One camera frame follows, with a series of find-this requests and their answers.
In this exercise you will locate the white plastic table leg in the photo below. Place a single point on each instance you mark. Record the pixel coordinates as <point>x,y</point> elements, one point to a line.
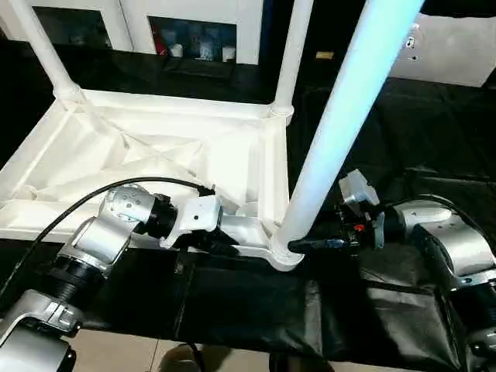
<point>42,42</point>
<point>294,46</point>
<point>341,97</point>

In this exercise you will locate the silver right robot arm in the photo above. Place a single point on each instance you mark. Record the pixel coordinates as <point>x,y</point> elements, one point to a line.
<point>457,248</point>

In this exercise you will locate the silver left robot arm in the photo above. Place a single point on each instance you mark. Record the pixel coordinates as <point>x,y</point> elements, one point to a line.
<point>100,240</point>

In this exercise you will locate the dark right robot foot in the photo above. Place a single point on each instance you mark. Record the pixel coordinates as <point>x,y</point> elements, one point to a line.
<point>298,364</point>

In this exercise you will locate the dark robot foot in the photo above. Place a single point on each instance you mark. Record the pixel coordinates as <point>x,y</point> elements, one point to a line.
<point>298,364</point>
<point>178,360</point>

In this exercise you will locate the dark left robot foot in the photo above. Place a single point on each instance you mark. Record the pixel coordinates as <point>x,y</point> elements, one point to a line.
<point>178,360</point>

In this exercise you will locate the small gold label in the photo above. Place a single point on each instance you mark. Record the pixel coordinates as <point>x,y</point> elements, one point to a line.
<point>324,55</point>

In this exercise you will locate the white plastic bottle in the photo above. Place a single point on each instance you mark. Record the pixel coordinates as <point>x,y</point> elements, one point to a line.
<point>176,51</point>
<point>229,54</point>

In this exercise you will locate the red bottle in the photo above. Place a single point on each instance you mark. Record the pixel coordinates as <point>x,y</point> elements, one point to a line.
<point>159,44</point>

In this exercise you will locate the white curved plastic panel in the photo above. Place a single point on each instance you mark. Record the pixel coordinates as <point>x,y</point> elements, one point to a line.
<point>457,50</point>

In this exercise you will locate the white glass-door cabinet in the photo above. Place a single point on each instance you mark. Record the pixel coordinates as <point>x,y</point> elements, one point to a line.
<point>131,23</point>

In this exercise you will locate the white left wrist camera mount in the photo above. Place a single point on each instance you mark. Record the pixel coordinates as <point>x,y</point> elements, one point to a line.
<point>197,213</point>

